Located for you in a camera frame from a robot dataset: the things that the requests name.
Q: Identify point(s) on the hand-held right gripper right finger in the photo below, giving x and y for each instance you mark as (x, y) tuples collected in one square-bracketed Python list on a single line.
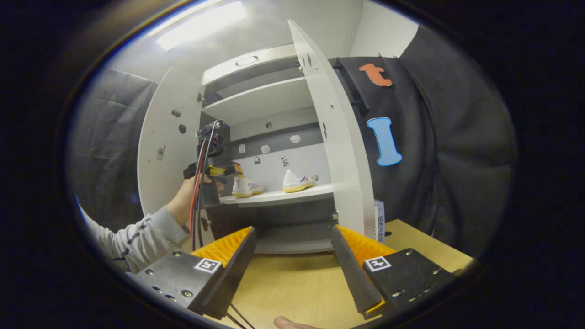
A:
[(349, 274)]

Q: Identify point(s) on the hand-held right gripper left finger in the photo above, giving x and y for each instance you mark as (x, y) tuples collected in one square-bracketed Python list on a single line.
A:
[(237, 269)]

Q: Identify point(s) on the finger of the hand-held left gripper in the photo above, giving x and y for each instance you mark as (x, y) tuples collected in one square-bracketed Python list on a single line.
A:
[(226, 170)]

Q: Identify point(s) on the white shoe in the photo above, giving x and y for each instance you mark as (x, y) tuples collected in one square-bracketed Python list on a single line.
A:
[(295, 182), (247, 188)]

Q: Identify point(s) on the grey shoe cabinet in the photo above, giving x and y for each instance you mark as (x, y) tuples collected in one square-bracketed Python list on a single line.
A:
[(274, 196)]

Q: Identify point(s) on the grey shoe cabinet door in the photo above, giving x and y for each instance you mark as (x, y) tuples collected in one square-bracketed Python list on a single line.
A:
[(338, 160), (155, 128)]

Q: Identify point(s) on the black backdrop cloth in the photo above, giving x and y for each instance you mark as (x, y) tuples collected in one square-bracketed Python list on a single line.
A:
[(457, 160), (109, 137)]

